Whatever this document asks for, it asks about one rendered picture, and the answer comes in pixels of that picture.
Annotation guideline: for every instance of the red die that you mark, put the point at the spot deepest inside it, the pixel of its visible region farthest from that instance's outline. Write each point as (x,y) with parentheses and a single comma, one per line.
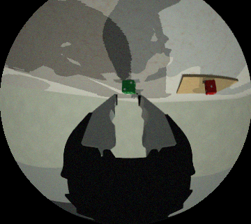
(210,87)

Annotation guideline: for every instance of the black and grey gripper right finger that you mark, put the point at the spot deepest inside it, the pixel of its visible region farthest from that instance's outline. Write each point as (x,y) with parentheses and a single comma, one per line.
(162,133)

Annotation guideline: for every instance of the white die with black pips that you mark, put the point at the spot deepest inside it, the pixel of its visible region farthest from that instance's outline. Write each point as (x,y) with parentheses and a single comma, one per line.
(138,92)

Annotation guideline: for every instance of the tan square mat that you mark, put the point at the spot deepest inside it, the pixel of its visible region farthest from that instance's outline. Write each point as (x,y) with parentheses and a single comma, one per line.
(194,84)

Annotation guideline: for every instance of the green die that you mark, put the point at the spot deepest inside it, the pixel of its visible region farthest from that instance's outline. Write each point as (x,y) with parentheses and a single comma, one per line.
(128,87)

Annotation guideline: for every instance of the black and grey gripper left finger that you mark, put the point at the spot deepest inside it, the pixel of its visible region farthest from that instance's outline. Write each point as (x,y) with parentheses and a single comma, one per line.
(92,135)

